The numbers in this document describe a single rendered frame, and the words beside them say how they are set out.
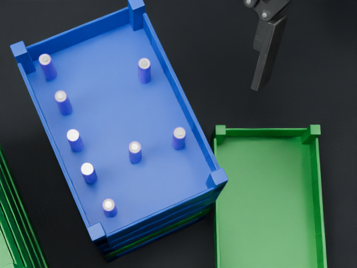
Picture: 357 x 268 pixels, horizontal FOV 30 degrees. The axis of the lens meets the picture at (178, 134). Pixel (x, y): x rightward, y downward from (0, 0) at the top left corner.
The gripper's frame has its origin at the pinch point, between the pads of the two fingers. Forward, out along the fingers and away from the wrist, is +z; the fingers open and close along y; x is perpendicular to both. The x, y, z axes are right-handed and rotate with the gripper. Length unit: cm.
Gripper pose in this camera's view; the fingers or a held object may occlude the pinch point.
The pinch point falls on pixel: (316, 86)
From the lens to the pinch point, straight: 63.1
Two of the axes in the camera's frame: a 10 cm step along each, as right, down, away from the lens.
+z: -1.7, 8.2, 5.5
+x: -5.0, 4.1, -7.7
